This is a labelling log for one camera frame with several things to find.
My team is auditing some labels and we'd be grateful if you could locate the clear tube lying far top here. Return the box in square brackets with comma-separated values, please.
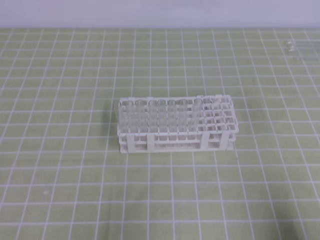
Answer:
[285, 40, 320, 48]

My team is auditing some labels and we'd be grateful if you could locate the clear glass test tube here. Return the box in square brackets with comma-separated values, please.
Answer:
[188, 98, 203, 140]

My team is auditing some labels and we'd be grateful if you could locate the clear tube lying far middle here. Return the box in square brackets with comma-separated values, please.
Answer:
[287, 47, 320, 55]

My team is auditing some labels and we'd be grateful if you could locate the green grid tablecloth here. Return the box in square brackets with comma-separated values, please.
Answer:
[0, 28, 320, 240]

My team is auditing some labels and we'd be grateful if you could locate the white test tube rack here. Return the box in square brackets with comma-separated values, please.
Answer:
[117, 94, 239, 154]

